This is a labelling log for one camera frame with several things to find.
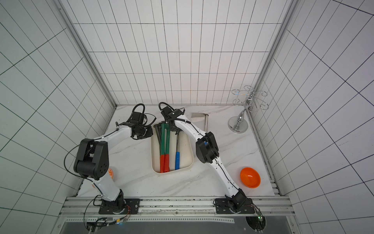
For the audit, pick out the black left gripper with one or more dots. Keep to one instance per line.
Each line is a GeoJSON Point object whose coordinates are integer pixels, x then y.
{"type": "Point", "coordinates": [149, 134]}

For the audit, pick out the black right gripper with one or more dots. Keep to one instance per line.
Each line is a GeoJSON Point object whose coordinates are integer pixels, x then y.
{"type": "Point", "coordinates": [168, 117]}

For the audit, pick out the chrome hoe blue handle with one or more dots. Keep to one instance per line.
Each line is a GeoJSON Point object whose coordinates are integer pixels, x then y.
{"type": "Point", "coordinates": [177, 155]}
{"type": "Point", "coordinates": [200, 120]}

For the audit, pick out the green hoe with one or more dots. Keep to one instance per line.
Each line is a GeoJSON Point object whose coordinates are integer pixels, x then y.
{"type": "Point", "coordinates": [162, 148]}
{"type": "Point", "coordinates": [167, 143]}

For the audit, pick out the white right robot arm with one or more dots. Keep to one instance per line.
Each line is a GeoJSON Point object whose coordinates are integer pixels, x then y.
{"type": "Point", "coordinates": [207, 151]}

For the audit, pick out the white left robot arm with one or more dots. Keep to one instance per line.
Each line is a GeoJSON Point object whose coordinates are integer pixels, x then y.
{"type": "Point", "coordinates": [92, 159]}

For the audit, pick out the cream plastic storage box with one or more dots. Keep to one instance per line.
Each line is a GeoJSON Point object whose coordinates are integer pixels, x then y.
{"type": "Point", "coordinates": [186, 153]}

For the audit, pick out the orange patterned white bowl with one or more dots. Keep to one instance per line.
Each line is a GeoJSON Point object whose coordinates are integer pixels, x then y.
{"type": "Point", "coordinates": [111, 173]}

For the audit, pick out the chrome cup rack stand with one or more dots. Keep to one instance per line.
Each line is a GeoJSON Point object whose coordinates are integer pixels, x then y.
{"type": "Point", "coordinates": [248, 99]}

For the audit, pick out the orange plastic bowl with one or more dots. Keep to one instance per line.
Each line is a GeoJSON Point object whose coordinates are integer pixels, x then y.
{"type": "Point", "coordinates": [250, 177]}

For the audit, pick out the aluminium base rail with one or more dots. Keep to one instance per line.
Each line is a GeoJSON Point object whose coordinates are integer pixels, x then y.
{"type": "Point", "coordinates": [91, 210]}

